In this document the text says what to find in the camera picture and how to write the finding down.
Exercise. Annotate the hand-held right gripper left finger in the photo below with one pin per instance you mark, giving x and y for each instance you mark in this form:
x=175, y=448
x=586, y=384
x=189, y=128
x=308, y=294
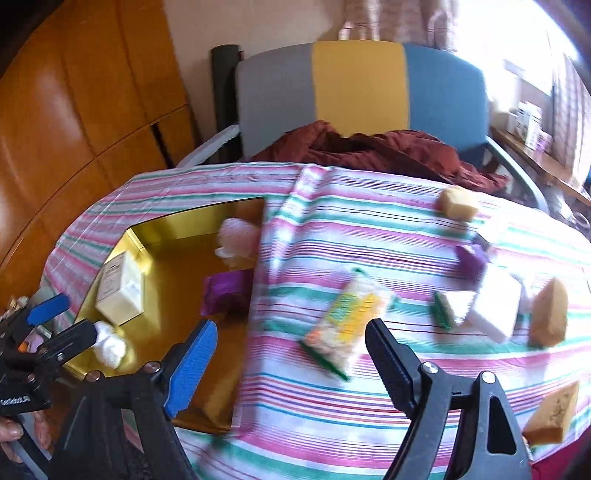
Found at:
x=191, y=369

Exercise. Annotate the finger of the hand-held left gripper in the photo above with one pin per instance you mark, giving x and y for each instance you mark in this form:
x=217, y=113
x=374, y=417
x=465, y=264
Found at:
x=69, y=344
x=48, y=309

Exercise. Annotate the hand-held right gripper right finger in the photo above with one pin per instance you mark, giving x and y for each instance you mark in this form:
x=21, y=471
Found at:
x=392, y=364

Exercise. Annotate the white cotton ball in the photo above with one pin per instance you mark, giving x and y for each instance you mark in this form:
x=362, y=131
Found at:
x=111, y=346

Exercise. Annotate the yellow green snack packet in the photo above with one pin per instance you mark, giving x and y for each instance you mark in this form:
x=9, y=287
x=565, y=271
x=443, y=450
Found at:
x=344, y=314

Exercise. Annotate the gold tray box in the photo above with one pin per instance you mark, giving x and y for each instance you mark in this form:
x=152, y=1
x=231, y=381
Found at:
x=184, y=258

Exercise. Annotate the large brown sponge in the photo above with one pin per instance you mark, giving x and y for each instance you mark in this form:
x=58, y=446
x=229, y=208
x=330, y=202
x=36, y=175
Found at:
x=549, y=316

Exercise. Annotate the person's left hand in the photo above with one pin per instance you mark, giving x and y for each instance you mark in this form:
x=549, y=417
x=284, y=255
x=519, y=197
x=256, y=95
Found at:
x=10, y=431

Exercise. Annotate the cream carton box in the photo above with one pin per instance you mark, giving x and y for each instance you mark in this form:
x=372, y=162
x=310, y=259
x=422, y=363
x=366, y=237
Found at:
x=120, y=295

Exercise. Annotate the green white scrub sponge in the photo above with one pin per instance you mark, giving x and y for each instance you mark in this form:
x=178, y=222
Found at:
x=452, y=308

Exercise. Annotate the purple packet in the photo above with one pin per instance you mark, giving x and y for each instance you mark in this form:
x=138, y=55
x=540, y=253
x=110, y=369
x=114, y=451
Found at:
x=228, y=293
x=472, y=262

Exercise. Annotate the white foam block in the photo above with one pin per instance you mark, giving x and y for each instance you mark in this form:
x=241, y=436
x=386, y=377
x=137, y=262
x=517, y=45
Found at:
x=496, y=307

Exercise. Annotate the pink white bath puff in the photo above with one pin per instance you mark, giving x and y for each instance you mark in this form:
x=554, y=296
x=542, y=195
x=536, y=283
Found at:
x=238, y=240

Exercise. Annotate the flat tan sponge slab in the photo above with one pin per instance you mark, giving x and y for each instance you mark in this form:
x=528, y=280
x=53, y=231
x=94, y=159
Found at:
x=554, y=410

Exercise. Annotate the small yellow sponge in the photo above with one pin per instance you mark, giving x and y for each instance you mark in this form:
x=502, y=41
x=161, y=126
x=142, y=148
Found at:
x=458, y=204

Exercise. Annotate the wooden wardrobe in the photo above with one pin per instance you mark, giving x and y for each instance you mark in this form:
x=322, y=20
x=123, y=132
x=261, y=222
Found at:
x=83, y=115

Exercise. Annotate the red bed sheet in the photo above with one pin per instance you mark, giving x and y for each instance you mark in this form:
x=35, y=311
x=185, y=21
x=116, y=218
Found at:
x=563, y=464

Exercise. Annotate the maroon cloth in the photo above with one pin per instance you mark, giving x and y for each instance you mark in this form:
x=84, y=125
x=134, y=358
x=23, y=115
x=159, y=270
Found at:
x=378, y=152

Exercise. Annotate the wooden desk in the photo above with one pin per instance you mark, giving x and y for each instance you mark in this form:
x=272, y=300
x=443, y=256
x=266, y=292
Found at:
x=540, y=161

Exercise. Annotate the purple printed box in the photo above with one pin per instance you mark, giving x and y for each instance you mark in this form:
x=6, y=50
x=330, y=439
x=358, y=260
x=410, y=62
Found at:
x=544, y=142

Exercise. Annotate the grey yellow blue chair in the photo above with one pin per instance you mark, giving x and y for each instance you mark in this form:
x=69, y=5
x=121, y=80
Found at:
x=360, y=87

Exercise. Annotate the black rolled mat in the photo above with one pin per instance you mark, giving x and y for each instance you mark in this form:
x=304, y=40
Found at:
x=225, y=92

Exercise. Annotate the white carton box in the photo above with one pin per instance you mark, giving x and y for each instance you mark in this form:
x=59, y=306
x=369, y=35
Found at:
x=528, y=120

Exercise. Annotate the patterned pink curtain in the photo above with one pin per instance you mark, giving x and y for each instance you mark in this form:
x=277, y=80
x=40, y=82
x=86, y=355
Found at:
x=572, y=124
x=397, y=21

